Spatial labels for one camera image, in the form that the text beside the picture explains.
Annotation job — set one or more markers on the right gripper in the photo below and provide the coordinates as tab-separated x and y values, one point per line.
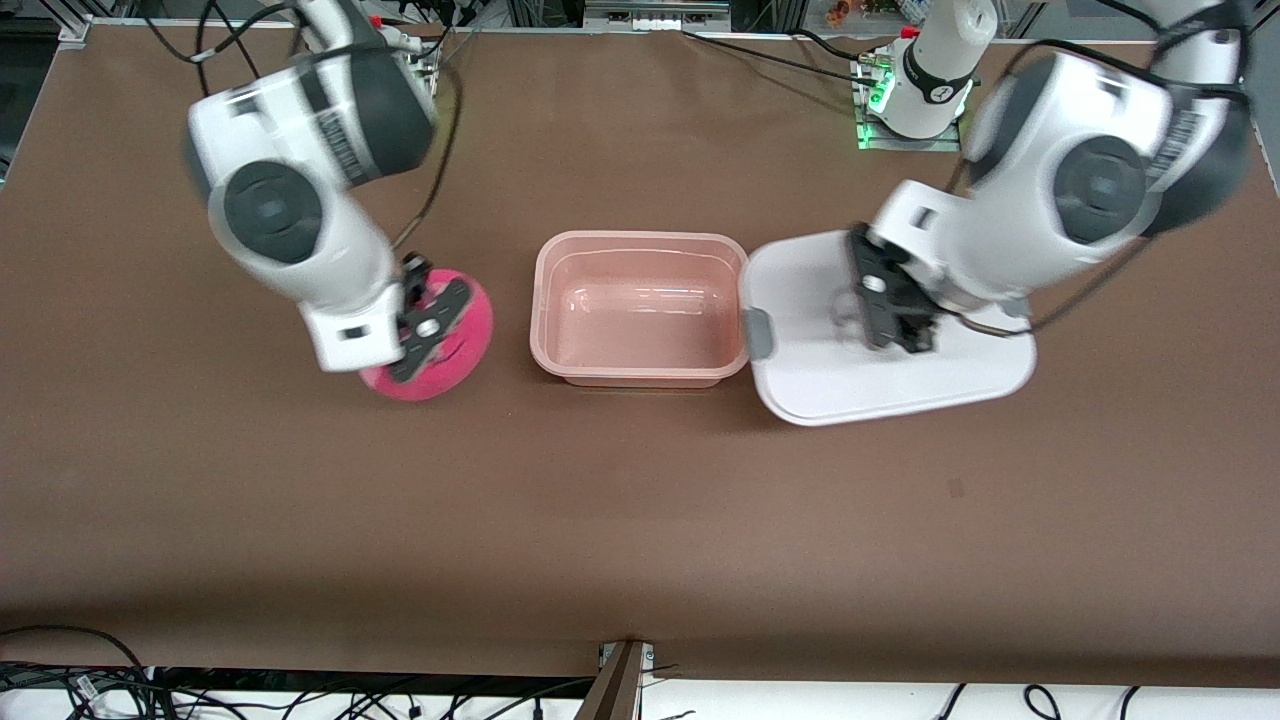
414	277

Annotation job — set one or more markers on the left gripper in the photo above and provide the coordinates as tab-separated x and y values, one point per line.
927	322

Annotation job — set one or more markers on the pink round plush toy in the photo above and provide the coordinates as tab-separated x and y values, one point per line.
455	375

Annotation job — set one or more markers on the white plastic box lid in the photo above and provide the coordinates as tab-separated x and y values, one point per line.
850	385

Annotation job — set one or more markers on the grey lid clip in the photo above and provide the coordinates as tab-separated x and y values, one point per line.
758	335

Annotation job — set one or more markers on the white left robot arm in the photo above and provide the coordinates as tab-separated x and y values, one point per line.
1100	190

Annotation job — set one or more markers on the pink plastic storage box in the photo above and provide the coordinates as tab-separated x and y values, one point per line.
640	300

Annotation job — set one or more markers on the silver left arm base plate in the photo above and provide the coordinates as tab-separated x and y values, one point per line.
868	115

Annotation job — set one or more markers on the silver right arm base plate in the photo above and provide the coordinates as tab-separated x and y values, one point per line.
425	65

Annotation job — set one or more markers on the aluminium frame rail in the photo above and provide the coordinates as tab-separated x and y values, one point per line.
700	22

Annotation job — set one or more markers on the brown support post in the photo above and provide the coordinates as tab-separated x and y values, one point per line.
615	690

